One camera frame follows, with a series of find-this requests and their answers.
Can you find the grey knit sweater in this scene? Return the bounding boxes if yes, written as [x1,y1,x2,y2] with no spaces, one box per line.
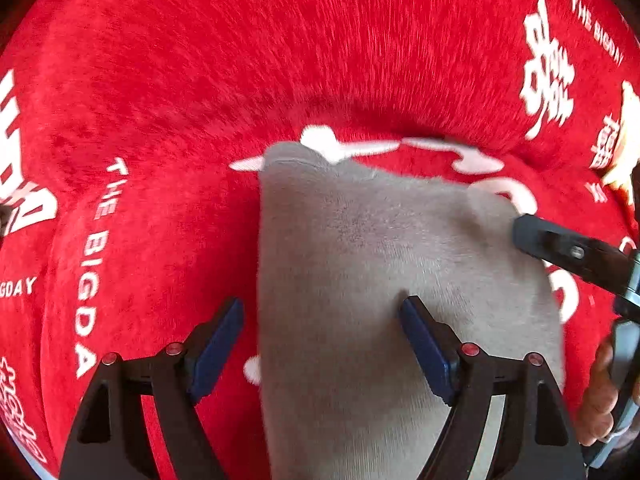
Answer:
[256,141,568,480]

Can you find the person's right hand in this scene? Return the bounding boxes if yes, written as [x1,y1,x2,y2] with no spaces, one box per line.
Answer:
[575,340,640,447]

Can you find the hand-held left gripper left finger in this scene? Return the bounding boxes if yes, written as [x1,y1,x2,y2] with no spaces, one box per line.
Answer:
[59,297,246,480]

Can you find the red printed blanket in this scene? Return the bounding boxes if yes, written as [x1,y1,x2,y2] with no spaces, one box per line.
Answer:
[0,0,640,480]

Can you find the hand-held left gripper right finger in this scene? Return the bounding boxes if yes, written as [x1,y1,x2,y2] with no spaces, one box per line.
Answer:
[397,295,587,480]

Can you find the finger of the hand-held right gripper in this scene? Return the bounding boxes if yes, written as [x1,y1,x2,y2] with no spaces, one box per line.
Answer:
[512,213,637,295]

